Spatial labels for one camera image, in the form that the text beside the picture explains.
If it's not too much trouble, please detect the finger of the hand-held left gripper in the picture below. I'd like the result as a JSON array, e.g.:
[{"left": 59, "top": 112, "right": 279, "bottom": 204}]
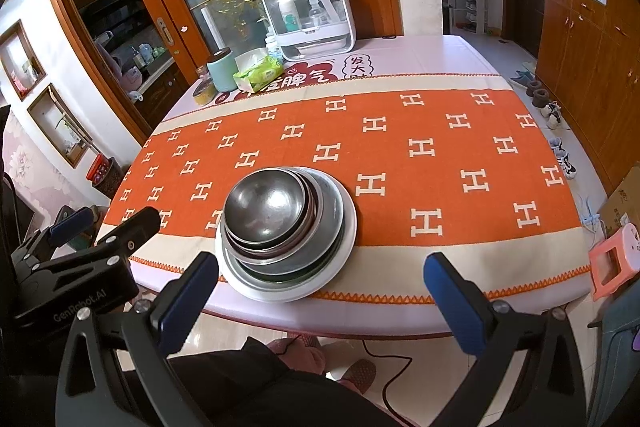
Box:
[
  {"left": 37, "top": 207, "right": 162, "bottom": 275},
  {"left": 10, "top": 205, "right": 101, "bottom": 268}
]

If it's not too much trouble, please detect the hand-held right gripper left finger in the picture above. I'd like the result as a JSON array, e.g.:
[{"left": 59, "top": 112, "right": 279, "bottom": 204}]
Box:
[{"left": 55, "top": 251, "right": 221, "bottom": 427}]

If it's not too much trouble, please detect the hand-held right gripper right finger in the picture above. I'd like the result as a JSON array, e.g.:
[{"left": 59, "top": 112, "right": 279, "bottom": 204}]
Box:
[{"left": 422, "top": 251, "right": 587, "bottom": 427}]

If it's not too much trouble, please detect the small steel bowl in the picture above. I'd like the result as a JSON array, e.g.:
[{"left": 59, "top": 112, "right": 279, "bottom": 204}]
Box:
[{"left": 223, "top": 168, "right": 310, "bottom": 248}]

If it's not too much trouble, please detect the plain white plate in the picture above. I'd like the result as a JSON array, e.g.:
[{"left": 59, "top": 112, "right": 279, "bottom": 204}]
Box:
[{"left": 215, "top": 167, "right": 359, "bottom": 304}]

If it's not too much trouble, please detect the large steel bowl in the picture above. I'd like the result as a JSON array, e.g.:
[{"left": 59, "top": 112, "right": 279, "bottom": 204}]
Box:
[{"left": 221, "top": 168, "right": 347, "bottom": 284}]

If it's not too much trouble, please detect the dark woven basket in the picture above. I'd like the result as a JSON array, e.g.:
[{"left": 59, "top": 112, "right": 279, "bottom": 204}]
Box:
[{"left": 92, "top": 157, "right": 123, "bottom": 200}]

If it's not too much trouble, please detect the red lidded container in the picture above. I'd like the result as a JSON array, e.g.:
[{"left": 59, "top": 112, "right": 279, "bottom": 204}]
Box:
[{"left": 86, "top": 155, "right": 113, "bottom": 182}]

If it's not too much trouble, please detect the person's dark trousers leg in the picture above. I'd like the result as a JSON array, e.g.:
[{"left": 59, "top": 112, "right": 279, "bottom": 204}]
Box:
[{"left": 120, "top": 337, "right": 416, "bottom": 427}]

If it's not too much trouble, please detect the pink slipper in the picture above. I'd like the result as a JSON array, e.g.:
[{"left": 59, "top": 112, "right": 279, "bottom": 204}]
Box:
[
  {"left": 265, "top": 337, "right": 328, "bottom": 375},
  {"left": 340, "top": 358, "right": 378, "bottom": 393}
]

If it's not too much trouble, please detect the pink plastic stool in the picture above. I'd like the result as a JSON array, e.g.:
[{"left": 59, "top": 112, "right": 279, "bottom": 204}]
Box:
[{"left": 587, "top": 224, "right": 640, "bottom": 303}]

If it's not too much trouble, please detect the grey fabric chair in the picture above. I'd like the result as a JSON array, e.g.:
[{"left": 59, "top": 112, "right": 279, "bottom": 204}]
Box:
[{"left": 585, "top": 287, "right": 640, "bottom": 427}]

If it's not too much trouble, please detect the orange patterned tablecloth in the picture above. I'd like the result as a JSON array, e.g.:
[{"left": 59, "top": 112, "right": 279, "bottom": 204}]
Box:
[{"left": 95, "top": 74, "right": 593, "bottom": 305}]

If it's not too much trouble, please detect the mint green canister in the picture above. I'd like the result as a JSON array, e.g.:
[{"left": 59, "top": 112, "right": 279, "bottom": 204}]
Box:
[{"left": 206, "top": 48, "right": 237, "bottom": 92}]

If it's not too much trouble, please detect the cardboard box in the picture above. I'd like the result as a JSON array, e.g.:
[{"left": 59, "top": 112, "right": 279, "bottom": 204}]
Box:
[{"left": 597, "top": 164, "right": 640, "bottom": 243}]

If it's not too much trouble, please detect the green tissue pack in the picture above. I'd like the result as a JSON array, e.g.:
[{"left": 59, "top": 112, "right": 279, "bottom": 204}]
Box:
[{"left": 232, "top": 48, "right": 285, "bottom": 94}]

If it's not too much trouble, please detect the dark fuzzy shoe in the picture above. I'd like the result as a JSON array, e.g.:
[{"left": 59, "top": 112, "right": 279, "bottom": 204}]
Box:
[{"left": 525, "top": 79, "right": 551, "bottom": 108}]

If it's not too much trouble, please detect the pale printed table cover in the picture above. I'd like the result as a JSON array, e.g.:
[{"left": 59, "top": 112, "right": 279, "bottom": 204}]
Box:
[{"left": 95, "top": 34, "right": 596, "bottom": 340}]

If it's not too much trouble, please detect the white storage box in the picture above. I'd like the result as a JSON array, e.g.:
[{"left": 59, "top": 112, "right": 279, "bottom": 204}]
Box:
[{"left": 261, "top": 0, "right": 357, "bottom": 62}]

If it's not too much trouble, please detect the white lotion bottle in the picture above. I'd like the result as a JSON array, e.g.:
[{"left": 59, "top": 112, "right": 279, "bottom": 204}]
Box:
[{"left": 279, "top": 0, "right": 298, "bottom": 32}]

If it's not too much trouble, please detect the wooden cabinet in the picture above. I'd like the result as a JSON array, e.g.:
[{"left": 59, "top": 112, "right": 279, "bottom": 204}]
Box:
[{"left": 535, "top": 0, "right": 640, "bottom": 195}]

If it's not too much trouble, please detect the wooden wall niche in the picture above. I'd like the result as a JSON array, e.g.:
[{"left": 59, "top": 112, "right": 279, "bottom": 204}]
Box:
[
  {"left": 27, "top": 83, "right": 93, "bottom": 168},
  {"left": 0, "top": 19, "right": 48, "bottom": 102}
]

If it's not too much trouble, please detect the thin black cable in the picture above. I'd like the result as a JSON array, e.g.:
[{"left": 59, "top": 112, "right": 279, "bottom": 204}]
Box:
[{"left": 360, "top": 339, "right": 417, "bottom": 427}]

